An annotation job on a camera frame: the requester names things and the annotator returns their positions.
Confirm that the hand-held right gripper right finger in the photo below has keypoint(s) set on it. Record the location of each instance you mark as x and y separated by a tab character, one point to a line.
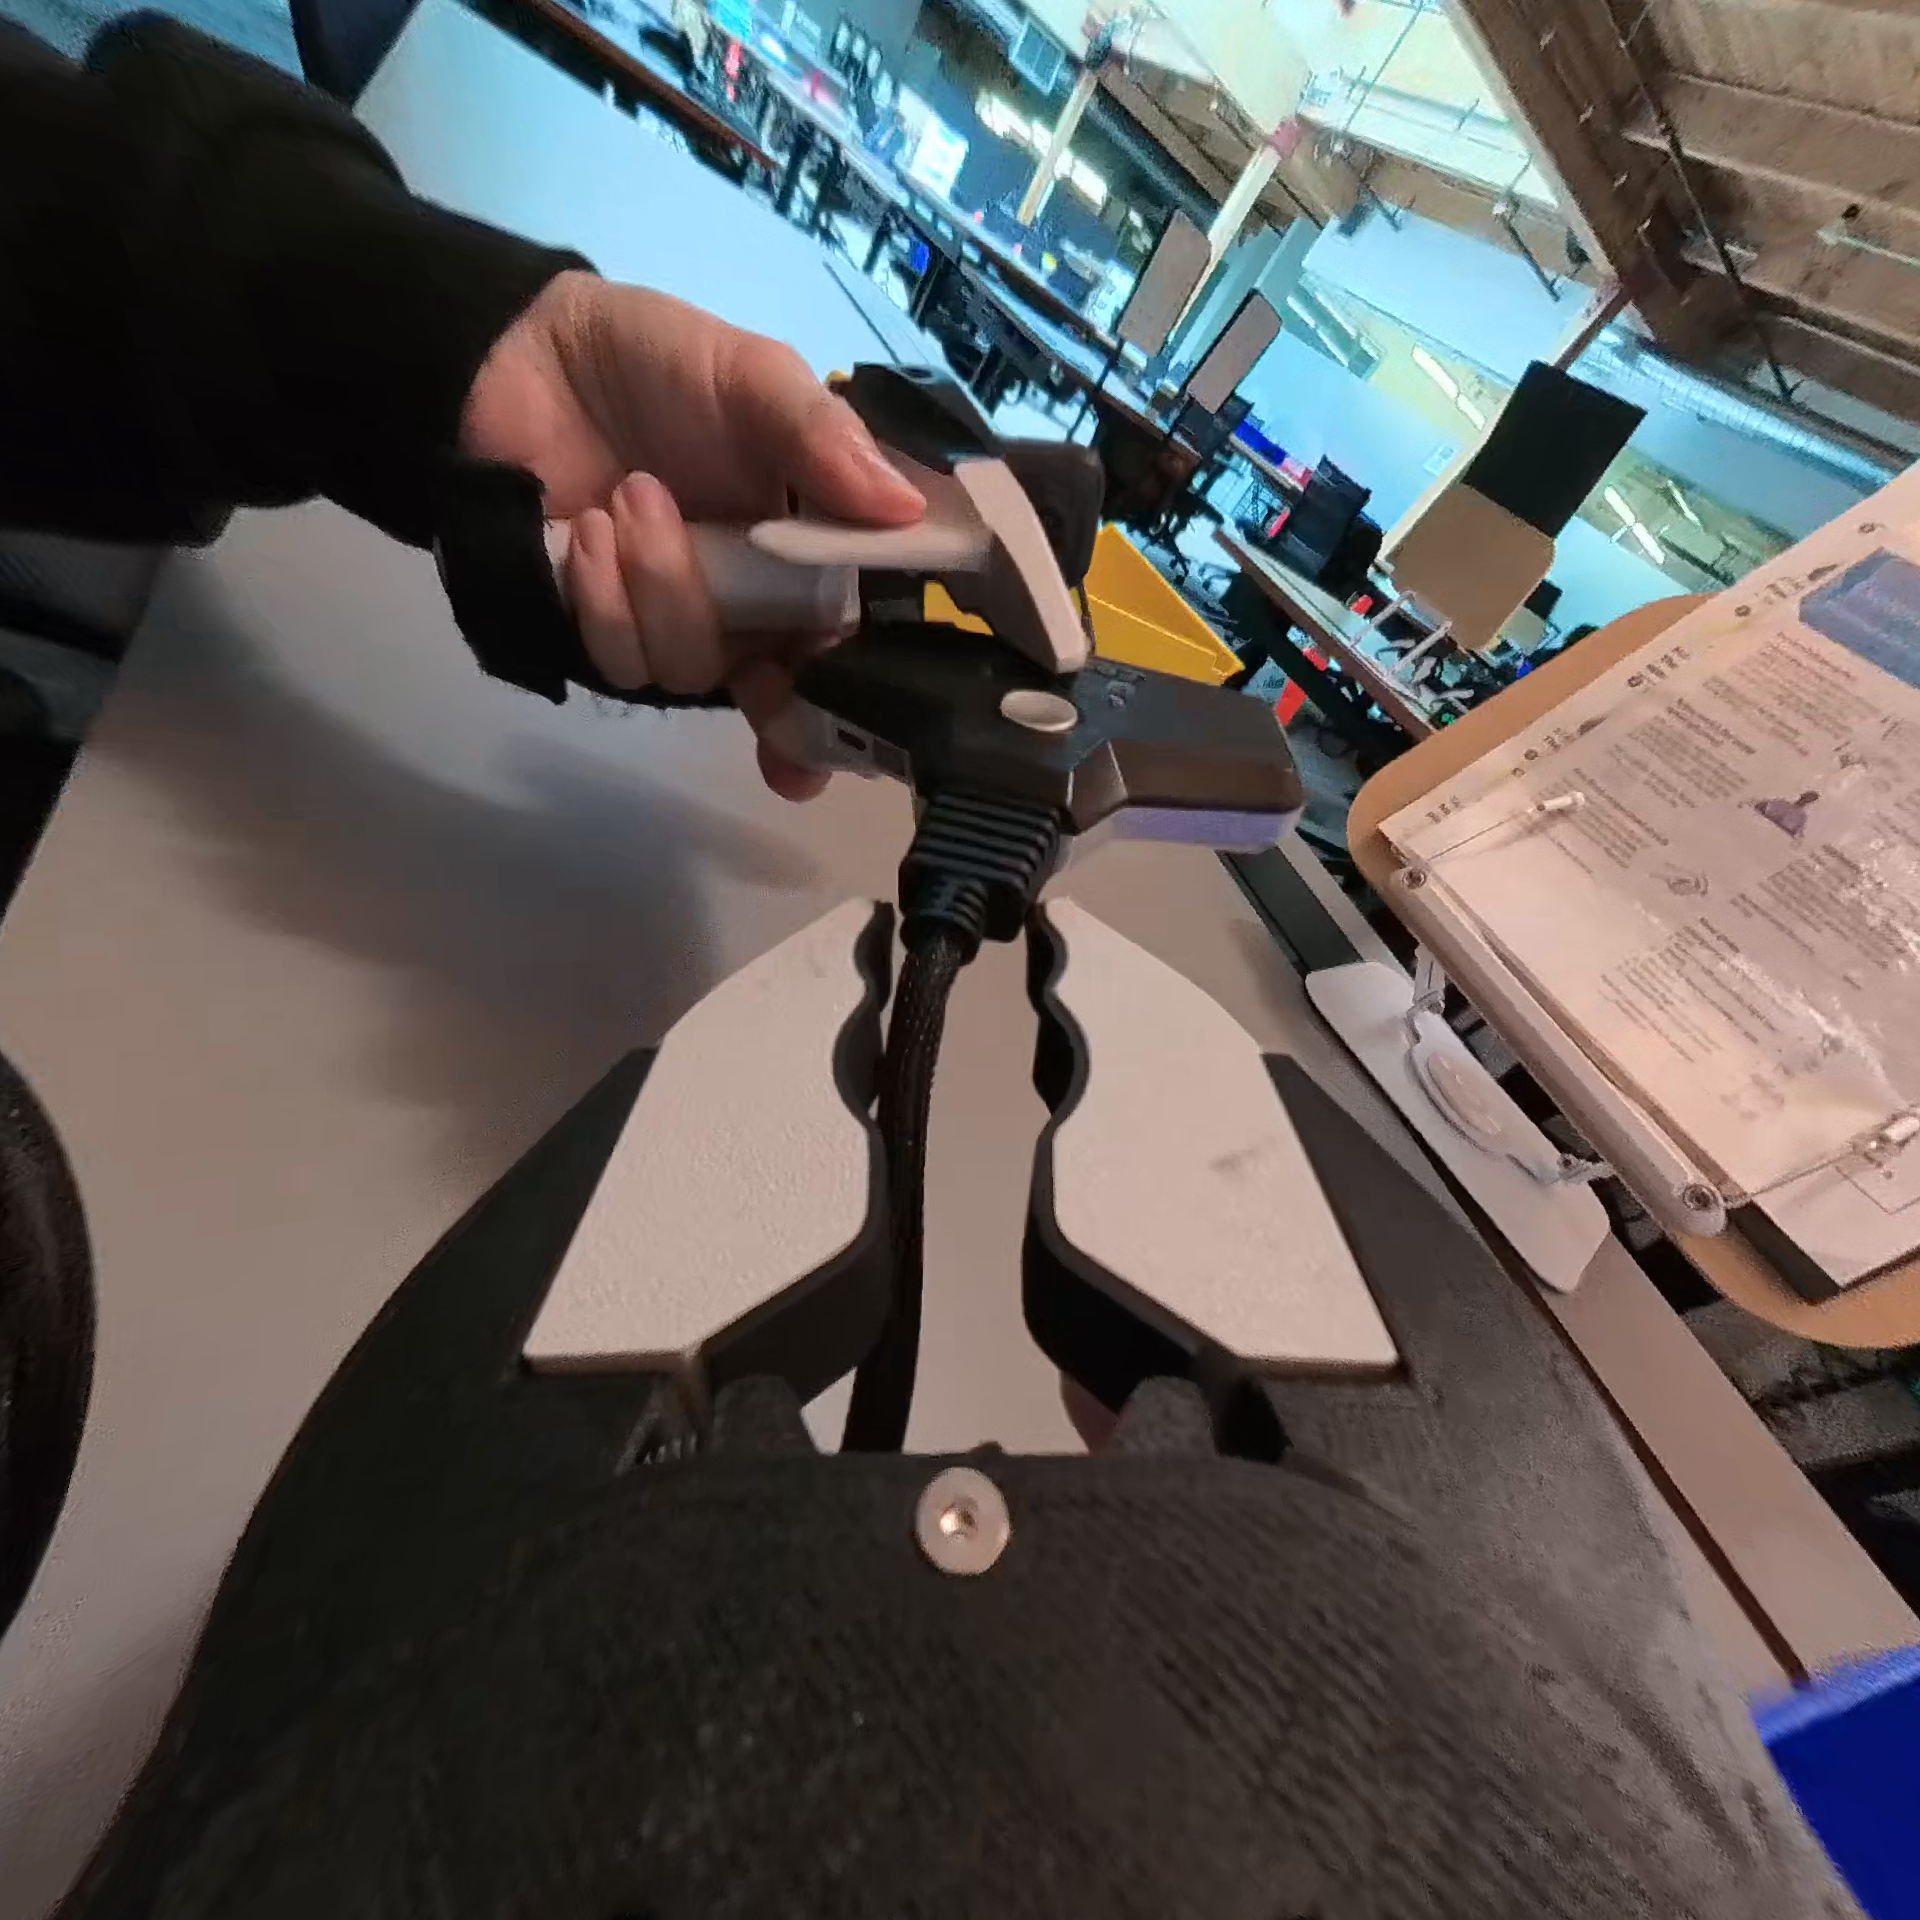
1201	1185

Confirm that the round wooden board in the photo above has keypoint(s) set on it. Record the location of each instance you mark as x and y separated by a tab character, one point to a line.
1500	690

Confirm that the person's left hand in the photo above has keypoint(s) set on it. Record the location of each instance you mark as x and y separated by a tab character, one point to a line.
645	405

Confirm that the black and tan divider panel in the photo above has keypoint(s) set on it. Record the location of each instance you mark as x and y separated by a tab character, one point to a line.
1560	435

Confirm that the blue box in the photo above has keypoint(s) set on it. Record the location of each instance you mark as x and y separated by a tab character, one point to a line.
1853	1801

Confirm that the white stand base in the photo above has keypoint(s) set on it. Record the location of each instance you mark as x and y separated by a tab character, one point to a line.
1373	1020

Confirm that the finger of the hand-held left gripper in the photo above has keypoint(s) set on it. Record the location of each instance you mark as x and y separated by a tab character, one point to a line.
1035	579

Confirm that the printed instruction sheet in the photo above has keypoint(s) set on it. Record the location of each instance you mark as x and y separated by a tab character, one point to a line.
1725	901

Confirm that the person's left forearm black sleeve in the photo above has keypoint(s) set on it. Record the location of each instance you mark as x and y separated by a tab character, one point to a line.
194	300

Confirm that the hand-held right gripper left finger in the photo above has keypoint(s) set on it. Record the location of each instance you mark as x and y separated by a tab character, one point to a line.
705	1155

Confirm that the yellow plastic bin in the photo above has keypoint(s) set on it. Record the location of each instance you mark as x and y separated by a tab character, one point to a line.
1155	615

